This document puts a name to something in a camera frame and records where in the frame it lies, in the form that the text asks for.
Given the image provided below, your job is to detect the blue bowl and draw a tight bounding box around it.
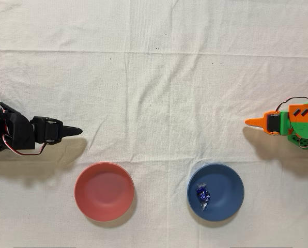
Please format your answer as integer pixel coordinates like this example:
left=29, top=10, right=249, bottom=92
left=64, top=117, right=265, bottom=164
left=187, top=163, right=245, bottom=222

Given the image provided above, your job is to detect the orange arm servo cable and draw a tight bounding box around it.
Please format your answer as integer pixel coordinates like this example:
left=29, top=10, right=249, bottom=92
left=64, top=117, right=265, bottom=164
left=276, top=96, right=308, bottom=110

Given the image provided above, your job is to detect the pink bowl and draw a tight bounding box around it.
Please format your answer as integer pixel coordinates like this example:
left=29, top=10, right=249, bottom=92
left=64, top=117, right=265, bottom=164
left=73, top=161, right=135, bottom=223

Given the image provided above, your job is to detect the blue foil candy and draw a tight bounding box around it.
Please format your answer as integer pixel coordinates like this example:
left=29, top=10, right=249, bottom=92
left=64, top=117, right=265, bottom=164
left=195, top=181, right=212, bottom=212

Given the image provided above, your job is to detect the black arm servo cable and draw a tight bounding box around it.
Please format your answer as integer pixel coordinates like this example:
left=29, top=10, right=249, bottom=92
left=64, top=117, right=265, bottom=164
left=3, top=133, right=48, bottom=156

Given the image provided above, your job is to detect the white tablecloth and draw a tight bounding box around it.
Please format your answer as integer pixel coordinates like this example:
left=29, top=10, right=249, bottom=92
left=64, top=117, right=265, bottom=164
left=0, top=0, right=308, bottom=248

